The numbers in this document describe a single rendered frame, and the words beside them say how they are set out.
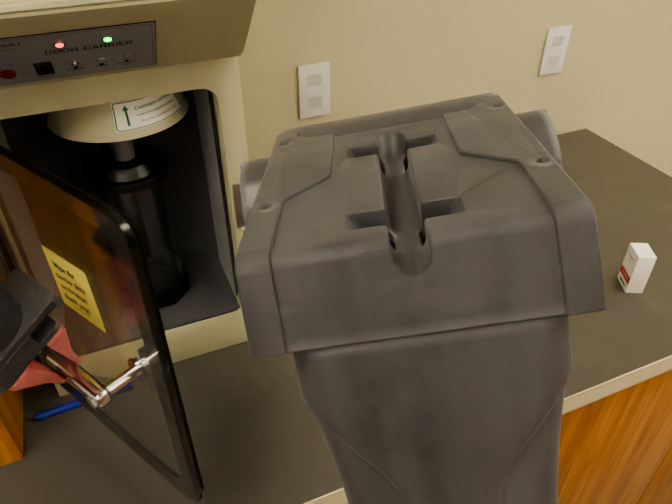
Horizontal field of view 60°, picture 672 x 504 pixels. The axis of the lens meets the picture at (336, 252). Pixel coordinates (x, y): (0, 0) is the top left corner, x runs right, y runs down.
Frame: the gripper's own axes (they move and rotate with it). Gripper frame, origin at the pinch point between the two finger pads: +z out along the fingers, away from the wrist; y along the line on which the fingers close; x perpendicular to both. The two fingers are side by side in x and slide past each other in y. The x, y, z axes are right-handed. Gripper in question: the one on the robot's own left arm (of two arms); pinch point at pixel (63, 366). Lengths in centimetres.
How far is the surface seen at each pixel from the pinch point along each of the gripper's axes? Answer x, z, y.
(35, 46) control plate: -8.9, -18.7, -21.4
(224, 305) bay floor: -10.7, 29.1, -17.4
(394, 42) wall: -22, 37, -85
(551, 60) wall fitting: -1, 63, -115
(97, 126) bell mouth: -16.7, -3.7, -22.9
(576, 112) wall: 5, 83, -119
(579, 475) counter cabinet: 42, 85, -33
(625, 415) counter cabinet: 45, 72, -44
